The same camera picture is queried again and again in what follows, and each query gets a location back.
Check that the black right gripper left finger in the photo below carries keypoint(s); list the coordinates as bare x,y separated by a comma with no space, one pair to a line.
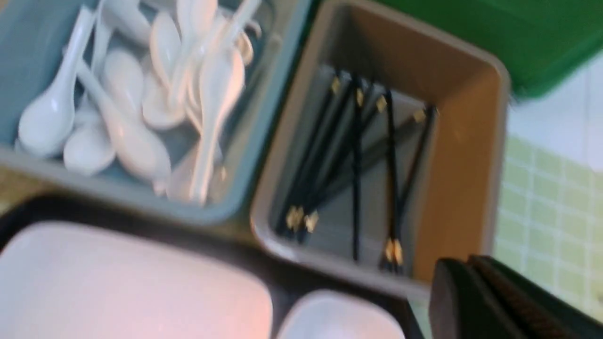
461,306

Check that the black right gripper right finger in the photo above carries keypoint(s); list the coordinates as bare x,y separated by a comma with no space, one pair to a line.
536,312

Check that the white square rice plate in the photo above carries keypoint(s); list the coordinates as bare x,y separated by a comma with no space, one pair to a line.
64,280

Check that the white small bowl on tray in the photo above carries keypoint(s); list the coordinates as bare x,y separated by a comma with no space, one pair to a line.
328,314

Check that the brown plastic chopstick bin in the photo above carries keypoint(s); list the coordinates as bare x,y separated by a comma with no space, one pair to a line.
453,210

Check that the black plastic serving tray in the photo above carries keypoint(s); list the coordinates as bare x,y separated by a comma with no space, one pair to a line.
286,281

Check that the black chopstick gold band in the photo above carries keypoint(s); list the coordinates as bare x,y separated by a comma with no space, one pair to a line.
292,215

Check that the black chopstick crossing diagonal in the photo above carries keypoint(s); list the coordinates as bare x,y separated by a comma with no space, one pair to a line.
372,156

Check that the green backdrop cloth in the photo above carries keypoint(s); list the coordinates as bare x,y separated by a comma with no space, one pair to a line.
540,42

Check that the white soup spoon front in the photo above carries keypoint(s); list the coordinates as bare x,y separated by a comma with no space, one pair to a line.
140,151

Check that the white ceramic soup spoon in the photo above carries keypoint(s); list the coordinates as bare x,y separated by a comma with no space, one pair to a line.
47,121

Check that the blue plastic spoon bin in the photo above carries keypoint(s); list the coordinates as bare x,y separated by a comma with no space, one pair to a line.
33,33

